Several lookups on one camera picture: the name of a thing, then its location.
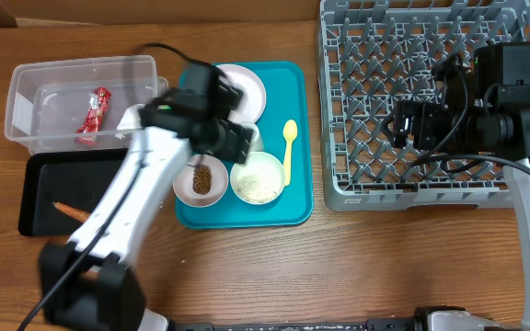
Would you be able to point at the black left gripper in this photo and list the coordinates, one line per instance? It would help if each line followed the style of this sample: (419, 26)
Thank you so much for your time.
(235, 142)

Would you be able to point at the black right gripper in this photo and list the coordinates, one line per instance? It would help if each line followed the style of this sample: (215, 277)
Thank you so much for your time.
(425, 118)

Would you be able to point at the white plastic cup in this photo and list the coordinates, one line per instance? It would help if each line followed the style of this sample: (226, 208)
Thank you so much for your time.
(256, 142)

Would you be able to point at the brown food scraps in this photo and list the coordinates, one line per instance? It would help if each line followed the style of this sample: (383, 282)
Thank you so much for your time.
(202, 179)

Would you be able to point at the pale green bowl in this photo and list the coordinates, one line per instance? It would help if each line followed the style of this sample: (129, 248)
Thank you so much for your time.
(260, 180)

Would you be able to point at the small pink plate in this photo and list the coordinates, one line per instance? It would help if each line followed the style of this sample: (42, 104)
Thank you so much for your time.
(183, 184)

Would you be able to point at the red snack wrapper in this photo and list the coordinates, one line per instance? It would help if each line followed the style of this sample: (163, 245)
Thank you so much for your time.
(98, 107)

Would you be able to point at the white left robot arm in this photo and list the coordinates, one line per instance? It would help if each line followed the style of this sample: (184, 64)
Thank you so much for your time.
(89, 282)

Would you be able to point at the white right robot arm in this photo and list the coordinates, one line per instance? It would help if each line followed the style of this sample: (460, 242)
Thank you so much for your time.
(483, 116)

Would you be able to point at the grey dishwasher rack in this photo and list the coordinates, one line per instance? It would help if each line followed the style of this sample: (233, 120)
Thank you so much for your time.
(371, 55)

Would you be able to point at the black waste tray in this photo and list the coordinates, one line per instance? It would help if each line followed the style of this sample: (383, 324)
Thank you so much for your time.
(76, 179)

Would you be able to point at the large pink plate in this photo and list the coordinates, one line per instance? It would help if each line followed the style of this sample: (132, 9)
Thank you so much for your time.
(254, 100)

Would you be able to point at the yellow plastic spoon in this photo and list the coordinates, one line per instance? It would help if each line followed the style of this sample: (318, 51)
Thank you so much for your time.
(289, 134)

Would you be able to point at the teal plastic tray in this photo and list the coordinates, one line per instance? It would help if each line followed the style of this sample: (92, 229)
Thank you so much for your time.
(284, 87)

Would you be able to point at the crumpled white tissue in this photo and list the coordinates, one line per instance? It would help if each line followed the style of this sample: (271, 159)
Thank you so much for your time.
(129, 121)

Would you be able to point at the clear plastic bin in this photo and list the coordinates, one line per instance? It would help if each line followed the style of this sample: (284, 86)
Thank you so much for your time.
(48, 102)

